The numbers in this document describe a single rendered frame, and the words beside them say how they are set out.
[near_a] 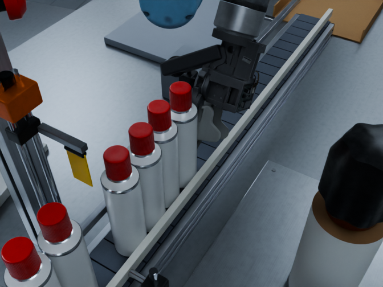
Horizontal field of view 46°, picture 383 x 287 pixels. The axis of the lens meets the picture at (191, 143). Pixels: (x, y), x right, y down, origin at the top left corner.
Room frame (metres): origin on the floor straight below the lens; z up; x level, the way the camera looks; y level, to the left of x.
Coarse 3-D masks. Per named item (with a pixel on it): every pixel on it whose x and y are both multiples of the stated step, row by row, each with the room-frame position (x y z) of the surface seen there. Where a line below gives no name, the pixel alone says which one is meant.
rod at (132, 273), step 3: (132, 270) 0.32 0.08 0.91; (135, 270) 0.33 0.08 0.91; (129, 273) 0.32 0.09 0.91; (132, 273) 0.32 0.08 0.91; (135, 273) 0.32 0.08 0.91; (138, 273) 0.32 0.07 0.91; (129, 276) 0.32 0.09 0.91; (132, 276) 0.32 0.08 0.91; (135, 276) 0.32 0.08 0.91; (138, 276) 0.32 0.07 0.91; (141, 276) 0.32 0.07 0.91; (144, 276) 0.32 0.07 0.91; (135, 279) 0.31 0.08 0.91; (138, 279) 0.31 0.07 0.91; (141, 279) 0.31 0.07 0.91; (144, 279) 0.31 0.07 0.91; (138, 282) 0.31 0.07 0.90; (141, 282) 0.31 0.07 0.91
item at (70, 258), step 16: (48, 208) 0.30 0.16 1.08; (64, 208) 0.30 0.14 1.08; (48, 224) 0.28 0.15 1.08; (64, 224) 0.29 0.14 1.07; (48, 240) 0.28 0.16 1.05; (64, 240) 0.28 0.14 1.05; (80, 240) 0.29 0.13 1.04; (48, 256) 0.27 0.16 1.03; (64, 256) 0.27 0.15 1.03; (80, 256) 0.28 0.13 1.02; (64, 272) 0.27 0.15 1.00; (80, 272) 0.28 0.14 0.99
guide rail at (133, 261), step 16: (304, 48) 0.91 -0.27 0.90; (288, 64) 0.83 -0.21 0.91; (272, 80) 0.77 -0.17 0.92; (256, 112) 0.68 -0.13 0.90; (240, 128) 0.62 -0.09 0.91; (224, 144) 0.57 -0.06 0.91; (208, 160) 0.54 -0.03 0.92; (192, 192) 0.47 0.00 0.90; (176, 208) 0.43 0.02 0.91; (160, 224) 0.40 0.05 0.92; (144, 240) 0.37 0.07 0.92; (144, 256) 0.35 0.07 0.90; (128, 272) 0.32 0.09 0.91
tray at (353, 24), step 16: (288, 0) 1.28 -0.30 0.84; (304, 0) 1.28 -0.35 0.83; (320, 0) 1.28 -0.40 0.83; (336, 0) 1.28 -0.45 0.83; (352, 0) 1.28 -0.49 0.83; (368, 0) 1.28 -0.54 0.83; (272, 16) 1.18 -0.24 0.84; (288, 16) 1.19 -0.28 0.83; (320, 16) 1.19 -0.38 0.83; (336, 16) 1.19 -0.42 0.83; (352, 16) 1.19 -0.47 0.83; (368, 16) 1.19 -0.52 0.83; (336, 32) 1.09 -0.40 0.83; (352, 32) 1.09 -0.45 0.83
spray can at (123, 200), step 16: (112, 160) 0.38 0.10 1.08; (128, 160) 0.38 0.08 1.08; (112, 176) 0.37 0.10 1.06; (128, 176) 0.38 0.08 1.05; (112, 192) 0.36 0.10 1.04; (128, 192) 0.37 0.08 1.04; (112, 208) 0.36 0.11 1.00; (128, 208) 0.36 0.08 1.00; (112, 224) 0.37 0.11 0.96; (128, 224) 0.36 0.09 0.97; (144, 224) 0.38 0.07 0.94; (128, 240) 0.36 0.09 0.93; (128, 256) 0.36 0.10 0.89
